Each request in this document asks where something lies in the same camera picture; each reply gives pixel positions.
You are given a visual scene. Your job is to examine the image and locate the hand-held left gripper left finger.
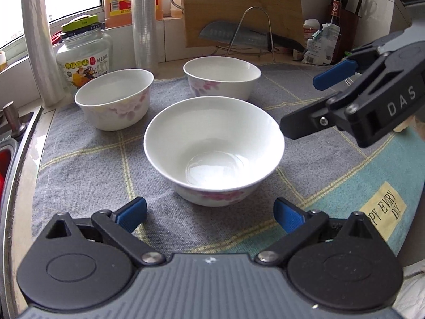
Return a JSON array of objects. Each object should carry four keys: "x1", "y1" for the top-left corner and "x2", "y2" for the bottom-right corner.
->
[{"x1": 45, "y1": 197, "x2": 167, "y2": 268}]

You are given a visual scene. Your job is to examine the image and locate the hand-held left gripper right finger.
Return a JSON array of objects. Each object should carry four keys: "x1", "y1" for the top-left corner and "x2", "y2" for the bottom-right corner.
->
[{"x1": 255, "y1": 197, "x2": 379, "y2": 268}]

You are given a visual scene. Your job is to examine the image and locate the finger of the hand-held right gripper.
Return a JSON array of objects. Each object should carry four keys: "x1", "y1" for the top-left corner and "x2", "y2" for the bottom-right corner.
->
[
  {"x1": 280, "y1": 48, "x2": 399, "y2": 140},
  {"x1": 313, "y1": 30, "x2": 410, "y2": 90}
]

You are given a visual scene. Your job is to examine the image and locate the white pink floral bowl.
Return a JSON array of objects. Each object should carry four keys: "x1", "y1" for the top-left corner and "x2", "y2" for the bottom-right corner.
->
[
  {"x1": 183, "y1": 56, "x2": 262, "y2": 102},
  {"x1": 74, "y1": 69, "x2": 155, "y2": 131},
  {"x1": 144, "y1": 96, "x2": 285, "y2": 207}
]

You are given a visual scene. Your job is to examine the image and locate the white blue seasoning bag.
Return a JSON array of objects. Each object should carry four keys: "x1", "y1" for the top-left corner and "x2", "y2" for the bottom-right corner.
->
[{"x1": 301, "y1": 23, "x2": 341, "y2": 65}]

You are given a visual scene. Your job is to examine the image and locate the dark red knife block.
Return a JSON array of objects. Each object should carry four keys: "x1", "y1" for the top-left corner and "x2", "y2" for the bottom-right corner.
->
[{"x1": 329, "y1": 2, "x2": 361, "y2": 65}]

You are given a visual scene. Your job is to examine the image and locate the red white seasoning bag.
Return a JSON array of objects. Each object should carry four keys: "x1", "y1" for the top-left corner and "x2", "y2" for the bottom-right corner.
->
[{"x1": 303, "y1": 19, "x2": 321, "y2": 52}]

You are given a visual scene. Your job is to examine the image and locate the grey checkered cloth mat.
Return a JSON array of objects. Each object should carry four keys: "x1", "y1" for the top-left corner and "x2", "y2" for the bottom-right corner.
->
[{"x1": 31, "y1": 61, "x2": 425, "y2": 256}]

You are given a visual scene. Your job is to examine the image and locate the dark soy sauce bottle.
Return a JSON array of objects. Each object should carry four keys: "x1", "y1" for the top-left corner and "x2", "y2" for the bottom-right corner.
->
[{"x1": 327, "y1": 0, "x2": 343, "y2": 29}]

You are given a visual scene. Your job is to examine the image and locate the steel sink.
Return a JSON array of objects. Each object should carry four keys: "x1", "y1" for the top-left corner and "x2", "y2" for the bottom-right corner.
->
[{"x1": 0, "y1": 104, "x2": 44, "y2": 319}]

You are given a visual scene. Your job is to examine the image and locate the red item in sink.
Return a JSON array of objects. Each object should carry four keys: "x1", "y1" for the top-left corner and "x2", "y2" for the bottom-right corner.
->
[{"x1": 0, "y1": 149, "x2": 8, "y2": 193}]

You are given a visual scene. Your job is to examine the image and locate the white clothing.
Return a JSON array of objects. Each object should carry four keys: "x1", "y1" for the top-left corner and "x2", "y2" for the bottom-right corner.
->
[{"x1": 400, "y1": 261, "x2": 425, "y2": 319}]

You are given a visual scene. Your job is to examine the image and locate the metal sink knob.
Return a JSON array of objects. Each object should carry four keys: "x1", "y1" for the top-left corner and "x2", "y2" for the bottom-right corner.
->
[{"x1": 3, "y1": 101, "x2": 26, "y2": 138}]

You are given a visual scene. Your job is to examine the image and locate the green lid glass jar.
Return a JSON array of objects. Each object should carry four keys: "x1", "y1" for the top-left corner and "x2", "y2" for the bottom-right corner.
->
[{"x1": 56, "y1": 15, "x2": 113, "y2": 95}]

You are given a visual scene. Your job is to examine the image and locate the clear plastic wrap roll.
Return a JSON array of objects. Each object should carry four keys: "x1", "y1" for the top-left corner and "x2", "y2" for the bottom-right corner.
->
[
  {"x1": 132, "y1": 0, "x2": 162, "y2": 73},
  {"x1": 21, "y1": 0, "x2": 66, "y2": 107}
]

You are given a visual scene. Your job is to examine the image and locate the orange liquid jug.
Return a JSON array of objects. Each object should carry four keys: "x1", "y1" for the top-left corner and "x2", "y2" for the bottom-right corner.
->
[{"x1": 102, "y1": 0, "x2": 185, "y2": 27}]

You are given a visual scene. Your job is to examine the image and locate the steel wire rack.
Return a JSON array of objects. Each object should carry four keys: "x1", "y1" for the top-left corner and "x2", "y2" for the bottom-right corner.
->
[{"x1": 216, "y1": 7, "x2": 278, "y2": 63}]

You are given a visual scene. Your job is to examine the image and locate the black handled kitchen knife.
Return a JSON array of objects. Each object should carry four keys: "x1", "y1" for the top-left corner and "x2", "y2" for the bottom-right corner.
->
[{"x1": 199, "y1": 20, "x2": 305, "y2": 53}]

